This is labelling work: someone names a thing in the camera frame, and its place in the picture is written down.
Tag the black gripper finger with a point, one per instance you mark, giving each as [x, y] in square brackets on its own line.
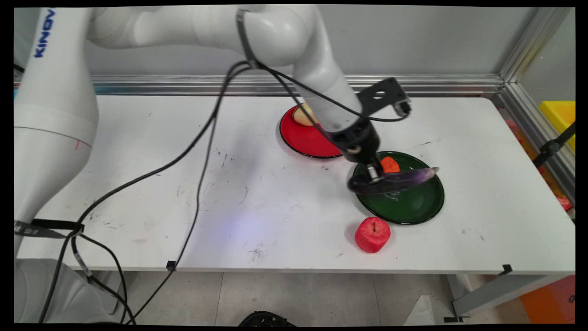
[382, 162]
[373, 173]

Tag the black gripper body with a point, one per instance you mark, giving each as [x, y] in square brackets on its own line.
[358, 140]

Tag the purple toy eggplant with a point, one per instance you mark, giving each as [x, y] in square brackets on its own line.
[404, 179]

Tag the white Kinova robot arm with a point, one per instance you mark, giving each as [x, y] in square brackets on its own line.
[59, 115]

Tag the orange toy carrot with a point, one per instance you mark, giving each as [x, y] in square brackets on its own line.
[391, 164]

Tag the dark green plate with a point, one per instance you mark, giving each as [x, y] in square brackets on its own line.
[409, 202]

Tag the red plate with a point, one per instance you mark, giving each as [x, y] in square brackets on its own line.
[305, 138]

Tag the yellow toy potato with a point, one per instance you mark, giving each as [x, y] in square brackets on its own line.
[303, 115]

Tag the red toy apple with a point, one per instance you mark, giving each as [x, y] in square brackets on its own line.
[372, 235]

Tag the black tape piece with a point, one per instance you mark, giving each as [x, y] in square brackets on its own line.
[171, 265]
[506, 269]

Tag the black stand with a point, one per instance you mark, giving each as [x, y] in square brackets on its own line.
[551, 147]

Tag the grey table leg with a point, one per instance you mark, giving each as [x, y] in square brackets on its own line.
[500, 294]

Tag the black round machine base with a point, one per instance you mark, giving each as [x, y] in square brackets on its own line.
[266, 319]

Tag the yellow plastic bin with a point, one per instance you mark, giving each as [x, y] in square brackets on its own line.
[560, 119]

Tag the orange box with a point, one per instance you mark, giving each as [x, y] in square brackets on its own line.
[551, 299]

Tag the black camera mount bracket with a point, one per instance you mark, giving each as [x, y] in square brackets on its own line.
[383, 96]

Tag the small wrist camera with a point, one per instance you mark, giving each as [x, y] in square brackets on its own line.
[402, 108]

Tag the aluminium frame rail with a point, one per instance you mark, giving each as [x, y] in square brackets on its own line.
[537, 138]
[298, 85]

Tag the aluminium frame post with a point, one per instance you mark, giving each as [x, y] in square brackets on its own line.
[533, 43]

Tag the grey robot pedestal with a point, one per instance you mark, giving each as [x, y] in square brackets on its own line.
[59, 294]

